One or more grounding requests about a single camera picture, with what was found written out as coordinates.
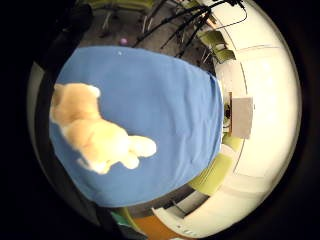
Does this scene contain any blue tablecloth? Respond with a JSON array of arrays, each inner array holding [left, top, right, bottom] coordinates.
[[48, 45, 225, 208]]

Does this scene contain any grey monitor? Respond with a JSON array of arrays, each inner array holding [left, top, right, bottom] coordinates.
[[230, 96, 254, 140]]

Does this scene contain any tan plush dog toy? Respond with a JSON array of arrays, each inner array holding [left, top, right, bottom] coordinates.
[[49, 82, 158, 176]]

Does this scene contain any black cable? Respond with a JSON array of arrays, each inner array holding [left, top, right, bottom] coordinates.
[[213, 2, 248, 30]]

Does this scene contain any orange cabinet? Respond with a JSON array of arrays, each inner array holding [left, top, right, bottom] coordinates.
[[133, 215, 188, 240]]

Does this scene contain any black tripod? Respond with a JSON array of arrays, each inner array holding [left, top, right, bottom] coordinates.
[[132, 0, 246, 59]]

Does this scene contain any green chair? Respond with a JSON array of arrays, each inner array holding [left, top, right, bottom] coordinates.
[[199, 29, 237, 64], [78, 0, 156, 36], [187, 133, 245, 197]]

